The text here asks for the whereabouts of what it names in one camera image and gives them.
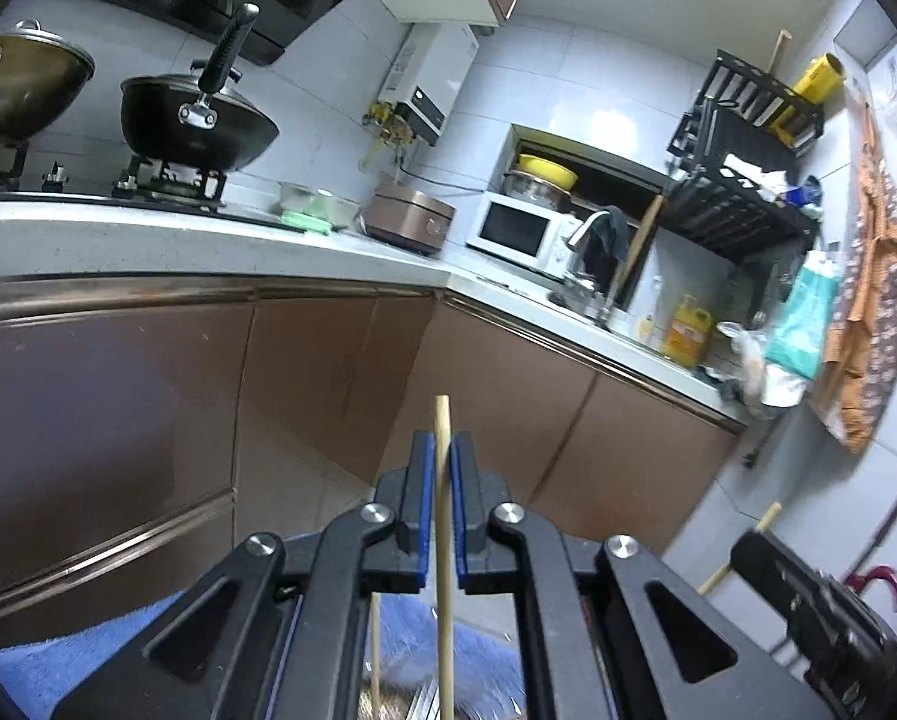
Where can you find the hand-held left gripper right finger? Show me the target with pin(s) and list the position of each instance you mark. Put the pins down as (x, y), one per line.
(459, 510)

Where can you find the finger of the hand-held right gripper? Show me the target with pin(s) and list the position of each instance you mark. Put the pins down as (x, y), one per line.
(759, 562)

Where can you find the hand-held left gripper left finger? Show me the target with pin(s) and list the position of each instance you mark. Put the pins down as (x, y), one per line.
(418, 510)

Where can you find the wooden chopstick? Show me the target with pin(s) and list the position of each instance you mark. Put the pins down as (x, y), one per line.
(443, 615)
(374, 652)
(718, 576)

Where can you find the white plastic bag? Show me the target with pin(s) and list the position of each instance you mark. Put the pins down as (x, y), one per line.
(782, 390)

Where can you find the yellow liquid bottle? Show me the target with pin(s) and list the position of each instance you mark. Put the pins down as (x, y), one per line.
(688, 337)

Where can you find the teal plastic bag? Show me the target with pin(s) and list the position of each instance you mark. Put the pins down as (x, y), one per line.
(801, 322)

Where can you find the white soap bottle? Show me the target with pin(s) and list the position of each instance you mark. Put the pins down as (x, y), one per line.
(649, 326)

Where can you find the white microwave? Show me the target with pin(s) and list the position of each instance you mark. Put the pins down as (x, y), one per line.
(516, 232)

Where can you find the brown rice cooker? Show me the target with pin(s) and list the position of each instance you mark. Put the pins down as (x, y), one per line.
(411, 221)

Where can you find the steel faucet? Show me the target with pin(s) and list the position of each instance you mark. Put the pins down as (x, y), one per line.
(579, 229)

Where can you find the orange patterned apron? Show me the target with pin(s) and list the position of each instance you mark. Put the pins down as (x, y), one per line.
(876, 277)

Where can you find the dark cloth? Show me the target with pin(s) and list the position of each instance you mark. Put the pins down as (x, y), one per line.
(613, 240)

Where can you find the wooden rolling pin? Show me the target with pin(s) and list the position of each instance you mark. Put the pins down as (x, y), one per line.
(643, 240)

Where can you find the yellow basin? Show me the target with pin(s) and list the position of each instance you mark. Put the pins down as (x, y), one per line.
(549, 169)

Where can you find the black dish rack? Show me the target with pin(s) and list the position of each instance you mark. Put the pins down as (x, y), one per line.
(726, 210)

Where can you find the blue towel mat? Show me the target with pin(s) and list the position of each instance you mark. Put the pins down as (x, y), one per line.
(81, 652)

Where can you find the white water heater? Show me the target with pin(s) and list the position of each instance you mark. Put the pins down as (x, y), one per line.
(433, 82)

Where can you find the black wok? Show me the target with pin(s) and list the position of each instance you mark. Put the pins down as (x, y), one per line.
(193, 139)

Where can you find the black gas stove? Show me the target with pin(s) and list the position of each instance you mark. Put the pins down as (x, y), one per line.
(81, 199)

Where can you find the yellow roll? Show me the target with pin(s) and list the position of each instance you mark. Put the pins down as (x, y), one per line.
(816, 79)

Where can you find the wooden stick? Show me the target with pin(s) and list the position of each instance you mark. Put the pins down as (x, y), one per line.
(780, 52)

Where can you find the brass-coloured wok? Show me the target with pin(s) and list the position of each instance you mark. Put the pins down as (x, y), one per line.
(21, 90)

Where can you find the black wall plug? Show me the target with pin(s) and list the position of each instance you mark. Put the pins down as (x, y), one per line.
(751, 459)

